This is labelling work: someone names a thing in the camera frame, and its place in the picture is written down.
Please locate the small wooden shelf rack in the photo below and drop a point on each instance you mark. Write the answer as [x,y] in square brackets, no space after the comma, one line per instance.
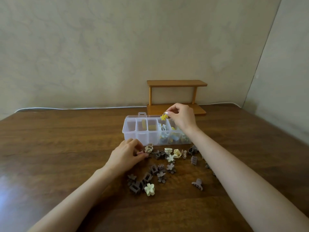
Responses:
[176,83]

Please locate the pile of mixed hair clips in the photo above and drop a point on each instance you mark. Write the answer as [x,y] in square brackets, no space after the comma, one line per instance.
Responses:
[154,170]

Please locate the solid yellow star clip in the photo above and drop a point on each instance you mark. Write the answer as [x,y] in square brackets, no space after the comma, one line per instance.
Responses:
[163,117]

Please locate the person's left hand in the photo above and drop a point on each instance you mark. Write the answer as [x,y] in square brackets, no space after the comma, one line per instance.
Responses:
[124,157]

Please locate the person's right hand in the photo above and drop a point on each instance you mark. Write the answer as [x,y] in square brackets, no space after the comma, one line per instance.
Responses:
[184,118]

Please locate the person's right forearm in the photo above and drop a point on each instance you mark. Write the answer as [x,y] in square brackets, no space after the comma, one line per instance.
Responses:
[251,188]

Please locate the pale yellow hair clip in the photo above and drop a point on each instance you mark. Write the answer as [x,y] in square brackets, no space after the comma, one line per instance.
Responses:
[144,124]

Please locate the brown ribbed claw clip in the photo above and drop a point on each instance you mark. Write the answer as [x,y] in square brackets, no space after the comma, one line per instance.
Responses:
[194,160]

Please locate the person's left forearm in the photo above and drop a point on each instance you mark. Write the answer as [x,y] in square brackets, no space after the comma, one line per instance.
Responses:
[72,202]

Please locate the clear plastic compartment box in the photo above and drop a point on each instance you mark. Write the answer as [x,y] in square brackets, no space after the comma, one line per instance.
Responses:
[130,136]

